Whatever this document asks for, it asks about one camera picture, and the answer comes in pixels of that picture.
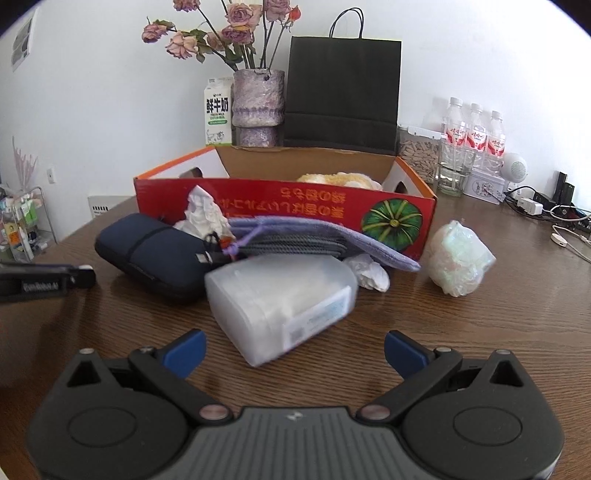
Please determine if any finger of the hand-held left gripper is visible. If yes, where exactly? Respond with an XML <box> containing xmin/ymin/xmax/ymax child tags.
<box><xmin>60</xmin><ymin>264</ymin><xmax>97</xmax><ymax>297</ymax></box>

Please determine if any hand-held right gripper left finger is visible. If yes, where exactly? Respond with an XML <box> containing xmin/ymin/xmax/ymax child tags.
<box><xmin>64</xmin><ymin>329</ymin><xmax>234</xmax><ymax>424</ymax></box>

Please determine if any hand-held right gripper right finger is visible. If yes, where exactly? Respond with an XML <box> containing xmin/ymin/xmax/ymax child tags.
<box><xmin>359</xmin><ymin>330</ymin><xmax>528</xmax><ymax>424</ymax></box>

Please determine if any dark blue zip case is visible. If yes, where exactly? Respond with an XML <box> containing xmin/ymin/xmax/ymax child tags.
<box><xmin>95</xmin><ymin>212</ymin><xmax>228</xmax><ymax>305</ymax></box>

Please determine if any translucent plastic bottle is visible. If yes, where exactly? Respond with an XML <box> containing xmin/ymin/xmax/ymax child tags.
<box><xmin>204</xmin><ymin>255</ymin><xmax>359</xmax><ymax>368</ymax></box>

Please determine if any translucent plastic bag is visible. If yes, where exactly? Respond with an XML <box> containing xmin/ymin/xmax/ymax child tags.
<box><xmin>423</xmin><ymin>220</ymin><xmax>498</xmax><ymax>297</ymax></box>

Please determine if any purple knitted pouch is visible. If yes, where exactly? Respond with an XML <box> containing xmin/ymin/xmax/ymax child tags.
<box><xmin>221</xmin><ymin>217</ymin><xmax>422</xmax><ymax>273</ymax></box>

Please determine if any red cardboard box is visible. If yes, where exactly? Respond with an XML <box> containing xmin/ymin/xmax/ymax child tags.
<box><xmin>134</xmin><ymin>145</ymin><xmax>438</xmax><ymax>262</ymax></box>

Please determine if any white and yellow plush alpaca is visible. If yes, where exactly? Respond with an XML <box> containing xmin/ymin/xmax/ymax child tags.
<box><xmin>295</xmin><ymin>171</ymin><xmax>384</xmax><ymax>191</ymax></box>

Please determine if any crumpled white tissue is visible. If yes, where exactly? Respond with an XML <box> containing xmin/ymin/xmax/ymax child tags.
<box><xmin>342</xmin><ymin>253</ymin><xmax>391</xmax><ymax>293</ymax></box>
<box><xmin>173</xmin><ymin>185</ymin><xmax>232</xmax><ymax>241</ymax></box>

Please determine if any clear drinking glass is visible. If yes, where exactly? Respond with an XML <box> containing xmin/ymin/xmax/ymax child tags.
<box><xmin>436</xmin><ymin>143</ymin><xmax>473</xmax><ymax>198</ymax></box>

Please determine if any white printed tin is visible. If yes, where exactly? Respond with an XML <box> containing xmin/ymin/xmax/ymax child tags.
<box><xmin>462</xmin><ymin>167</ymin><xmax>510</xmax><ymax>205</ymax></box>

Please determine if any white plug adapter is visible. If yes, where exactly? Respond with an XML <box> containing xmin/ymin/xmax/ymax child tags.
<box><xmin>512</xmin><ymin>196</ymin><xmax>546</xmax><ymax>217</ymax></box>

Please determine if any clear jar of seeds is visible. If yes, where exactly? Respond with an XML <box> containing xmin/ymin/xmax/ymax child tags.
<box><xmin>397</xmin><ymin>124</ymin><xmax>442</xmax><ymax>186</ymax></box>

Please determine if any green and white milk carton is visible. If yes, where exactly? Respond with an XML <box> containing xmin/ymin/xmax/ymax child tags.
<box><xmin>203</xmin><ymin>77</ymin><xmax>234</xmax><ymax>149</ymax></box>

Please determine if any black power strip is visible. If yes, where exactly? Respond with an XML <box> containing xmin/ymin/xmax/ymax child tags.
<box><xmin>505</xmin><ymin>186</ymin><xmax>591</xmax><ymax>228</ymax></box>

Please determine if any white round speaker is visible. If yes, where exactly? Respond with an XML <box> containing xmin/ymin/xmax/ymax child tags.
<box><xmin>501</xmin><ymin>152</ymin><xmax>531</xmax><ymax>186</ymax></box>

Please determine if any red label water bottle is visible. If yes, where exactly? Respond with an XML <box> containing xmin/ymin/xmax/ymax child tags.
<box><xmin>466</xmin><ymin>103</ymin><xmax>488</xmax><ymax>171</ymax></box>
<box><xmin>441</xmin><ymin>96</ymin><xmax>468</xmax><ymax>160</ymax></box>
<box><xmin>485</xmin><ymin>110</ymin><xmax>508</xmax><ymax>174</ymax></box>

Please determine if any black upright device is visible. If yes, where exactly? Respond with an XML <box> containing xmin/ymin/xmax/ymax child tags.
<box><xmin>555</xmin><ymin>171</ymin><xmax>577</xmax><ymax>206</ymax></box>

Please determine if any purple textured vase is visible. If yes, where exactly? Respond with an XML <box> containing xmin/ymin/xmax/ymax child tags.
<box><xmin>231</xmin><ymin>68</ymin><xmax>286</xmax><ymax>148</ymax></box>

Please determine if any black paper bag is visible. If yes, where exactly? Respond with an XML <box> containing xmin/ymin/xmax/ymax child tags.
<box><xmin>282</xmin><ymin>8</ymin><xmax>402</xmax><ymax>156</ymax></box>

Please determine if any dried pink rose bouquet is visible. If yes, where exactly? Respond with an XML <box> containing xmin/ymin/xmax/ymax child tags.
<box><xmin>141</xmin><ymin>0</ymin><xmax>304</xmax><ymax>73</ymax></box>

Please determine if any metal wire shelf rack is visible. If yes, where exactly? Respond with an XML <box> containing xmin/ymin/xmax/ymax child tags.
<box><xmin>0</xmin><ymin>186</ymin><xmax>59</xmax><ymax>265</ymax></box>

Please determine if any purple wall decal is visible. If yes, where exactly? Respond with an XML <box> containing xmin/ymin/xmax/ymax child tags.
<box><xmin>11</xmin><ymin>136</ymin><xmax>38</xmax><ymax>186</ymax></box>

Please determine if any white cable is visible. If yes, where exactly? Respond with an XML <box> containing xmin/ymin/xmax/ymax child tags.
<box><xmin>549</xmin><ymin>223</ymin><xmax>591</xmax><ymax>265</ymax></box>

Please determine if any wall poster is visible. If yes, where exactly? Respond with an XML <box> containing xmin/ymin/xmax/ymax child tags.
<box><xmin>10</xmin><ymin>8</ymin><xmax>38</xmax><ymax>73</ymax></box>

